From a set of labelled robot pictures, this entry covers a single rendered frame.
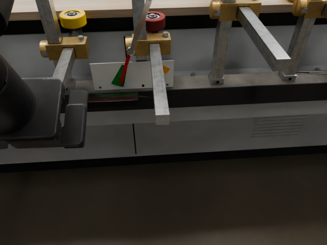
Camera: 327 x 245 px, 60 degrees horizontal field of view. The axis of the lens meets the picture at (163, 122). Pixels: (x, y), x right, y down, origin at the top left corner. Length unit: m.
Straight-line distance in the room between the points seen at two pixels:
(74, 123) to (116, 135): 1.11
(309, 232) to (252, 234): 0.27
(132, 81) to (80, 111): 0.63
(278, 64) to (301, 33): 0.37
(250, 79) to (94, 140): 0.81
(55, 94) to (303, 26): 0.81
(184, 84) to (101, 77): 0.28
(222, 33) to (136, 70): 0.28
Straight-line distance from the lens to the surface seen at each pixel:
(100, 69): 0.92
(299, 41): 1.01
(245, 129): 1.50
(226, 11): 0.87
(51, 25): 0.89
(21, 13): 1.08
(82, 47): 0.89
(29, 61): 1.23
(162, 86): 0.68
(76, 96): 0.33
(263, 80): 1.05
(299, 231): 1.54
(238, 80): 1.02
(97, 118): 1.08
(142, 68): 0.91
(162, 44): 0.87
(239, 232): 1.44
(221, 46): 0.92
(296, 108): 1.21
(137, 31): 0.81
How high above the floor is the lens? 1.25
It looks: 42 degrees down
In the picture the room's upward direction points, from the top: straight up
